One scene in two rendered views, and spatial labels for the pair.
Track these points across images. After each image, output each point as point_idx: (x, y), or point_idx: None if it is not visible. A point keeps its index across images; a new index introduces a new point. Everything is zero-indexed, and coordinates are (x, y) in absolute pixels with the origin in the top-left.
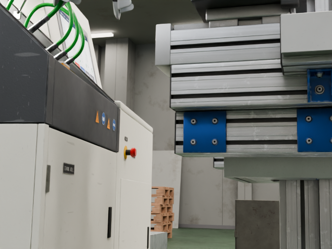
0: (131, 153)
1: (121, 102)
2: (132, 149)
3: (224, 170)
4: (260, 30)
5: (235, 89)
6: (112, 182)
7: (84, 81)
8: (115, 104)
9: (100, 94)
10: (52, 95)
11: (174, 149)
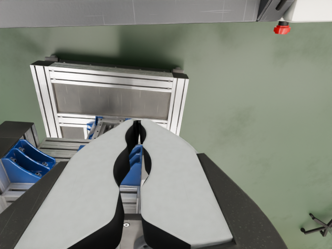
0: (274, 27)
1: (296, 21)
2: (278, 29)
3: (43, 139)
4: None
5: None
6: None
7: (18, 27)
8: (262, 15)
9: (122, 24)
10: None
11: (3, 122)
